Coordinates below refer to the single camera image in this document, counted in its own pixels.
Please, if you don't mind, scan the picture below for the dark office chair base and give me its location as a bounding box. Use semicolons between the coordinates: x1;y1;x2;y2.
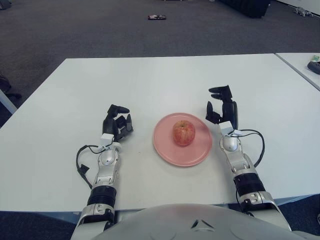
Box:
0;73;22;100

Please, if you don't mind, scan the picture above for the black cabinet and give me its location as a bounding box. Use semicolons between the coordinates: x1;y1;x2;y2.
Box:
218;0;271;19

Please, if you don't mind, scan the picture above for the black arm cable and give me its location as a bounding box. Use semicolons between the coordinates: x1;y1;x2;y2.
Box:
76;144;105;190
233;129;265;167

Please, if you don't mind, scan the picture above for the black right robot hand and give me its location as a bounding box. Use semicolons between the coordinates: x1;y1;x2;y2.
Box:
205;84;239;131

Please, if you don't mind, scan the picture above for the small grey robot toy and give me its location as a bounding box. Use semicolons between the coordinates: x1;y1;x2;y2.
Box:
292;6;313;17

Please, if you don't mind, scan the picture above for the pink round plate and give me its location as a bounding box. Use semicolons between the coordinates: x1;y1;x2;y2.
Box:
153;112;213;168

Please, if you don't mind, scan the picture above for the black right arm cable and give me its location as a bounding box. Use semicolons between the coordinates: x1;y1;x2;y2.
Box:
233;129;265;167

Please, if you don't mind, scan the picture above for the grey robot torso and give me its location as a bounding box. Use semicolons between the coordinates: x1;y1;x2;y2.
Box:
93;202;305;240

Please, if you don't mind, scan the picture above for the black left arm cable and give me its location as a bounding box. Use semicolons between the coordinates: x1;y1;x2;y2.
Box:
76;144;105;190

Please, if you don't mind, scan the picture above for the red yellow apple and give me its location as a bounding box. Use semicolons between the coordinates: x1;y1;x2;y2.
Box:
171;119;196;147

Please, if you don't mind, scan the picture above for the dark grey handheld controller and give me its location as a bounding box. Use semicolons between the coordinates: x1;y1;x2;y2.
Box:
306;61;320;72

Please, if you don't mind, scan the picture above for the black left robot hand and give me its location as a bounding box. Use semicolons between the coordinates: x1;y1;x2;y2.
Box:
101;103;135;142

